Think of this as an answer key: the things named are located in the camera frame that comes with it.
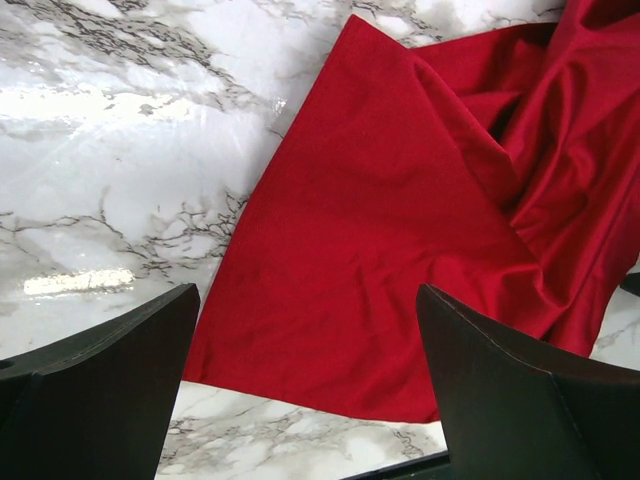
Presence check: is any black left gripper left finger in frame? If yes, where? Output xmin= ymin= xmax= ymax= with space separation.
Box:
xmin=1 ymin=284 xmax=200 ymax=479

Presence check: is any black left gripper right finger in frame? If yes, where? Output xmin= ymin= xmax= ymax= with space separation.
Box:
xmin=416 ymin=285 xmax=639 ymax=479

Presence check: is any red cloth napkin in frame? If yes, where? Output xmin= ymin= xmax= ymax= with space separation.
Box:
xmin=184 ymin=1 xmax=639 ymax=422

